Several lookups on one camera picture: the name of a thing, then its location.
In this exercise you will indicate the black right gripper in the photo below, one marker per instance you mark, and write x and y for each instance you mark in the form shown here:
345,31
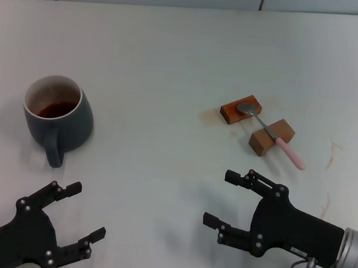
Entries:
296,232

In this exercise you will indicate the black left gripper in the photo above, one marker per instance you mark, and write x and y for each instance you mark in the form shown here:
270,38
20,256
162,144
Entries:
17,238

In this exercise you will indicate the grey ceramic cup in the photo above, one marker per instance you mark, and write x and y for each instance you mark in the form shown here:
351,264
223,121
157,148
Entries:
70,129

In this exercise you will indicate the arched light wooden block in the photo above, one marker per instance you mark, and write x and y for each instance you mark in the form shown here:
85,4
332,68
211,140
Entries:
261,144

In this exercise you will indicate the flat reddish wooden block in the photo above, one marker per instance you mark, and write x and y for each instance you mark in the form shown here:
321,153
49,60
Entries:
229,112

